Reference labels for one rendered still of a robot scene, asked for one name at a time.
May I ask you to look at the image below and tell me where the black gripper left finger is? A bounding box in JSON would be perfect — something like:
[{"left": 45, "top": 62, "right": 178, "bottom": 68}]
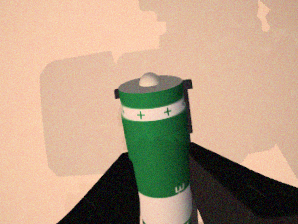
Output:
[{"left": 57, "top": 152, "right": 140, "bottom": 224}]

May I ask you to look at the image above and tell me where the green and white battery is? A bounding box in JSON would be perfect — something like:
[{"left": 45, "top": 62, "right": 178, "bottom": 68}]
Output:
[{"left": 118, "top": 73, "right": 193, "bottom": 224}]

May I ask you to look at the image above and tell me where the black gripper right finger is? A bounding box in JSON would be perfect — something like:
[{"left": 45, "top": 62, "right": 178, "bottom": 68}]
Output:
[{"left": 189, "top": 143, "right": 298, "bottom": 224}]

